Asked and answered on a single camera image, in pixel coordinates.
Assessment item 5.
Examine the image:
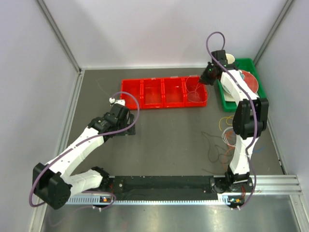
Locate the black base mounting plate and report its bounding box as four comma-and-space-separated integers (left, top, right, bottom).
101, 176, 217, 200

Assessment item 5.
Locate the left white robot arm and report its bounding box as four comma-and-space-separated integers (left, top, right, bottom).
30, 98, 136, 210

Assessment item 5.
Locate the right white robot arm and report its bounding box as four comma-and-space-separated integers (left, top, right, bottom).
199, 50, 269, 191

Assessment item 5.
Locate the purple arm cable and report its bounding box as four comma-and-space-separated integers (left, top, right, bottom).
28, 91, 140, 213
206, 31, 255, 210

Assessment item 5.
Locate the white square board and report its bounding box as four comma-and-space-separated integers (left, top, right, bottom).
224, 92, 238, 102

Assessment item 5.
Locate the slotted grey cable duct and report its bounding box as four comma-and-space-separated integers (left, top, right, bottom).
66, 193, 230, 206

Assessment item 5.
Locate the dark green paper cup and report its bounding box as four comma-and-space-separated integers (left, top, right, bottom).
225, 53, 239, 67

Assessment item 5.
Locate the red round plate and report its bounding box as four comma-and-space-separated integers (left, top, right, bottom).
239, 70, 259, 93

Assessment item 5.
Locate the orange cable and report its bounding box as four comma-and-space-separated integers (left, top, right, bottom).
222, 130, 236, 170

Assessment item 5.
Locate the green plastic tray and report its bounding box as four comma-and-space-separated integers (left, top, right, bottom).
216, 58, 267, 112

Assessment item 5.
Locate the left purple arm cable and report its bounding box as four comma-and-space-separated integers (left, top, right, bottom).
28, 91, 140, 213

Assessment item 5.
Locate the red bin far left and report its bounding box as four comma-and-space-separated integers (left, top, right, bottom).
121, 79, 143, 110

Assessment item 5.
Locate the clear thin cable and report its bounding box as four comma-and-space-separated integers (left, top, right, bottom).
185, 76, 203, 104

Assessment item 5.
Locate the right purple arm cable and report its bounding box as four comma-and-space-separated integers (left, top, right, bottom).
206, 31, 255, 210

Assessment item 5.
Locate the white cable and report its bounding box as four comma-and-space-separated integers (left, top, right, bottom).
222, 127, 237, 147

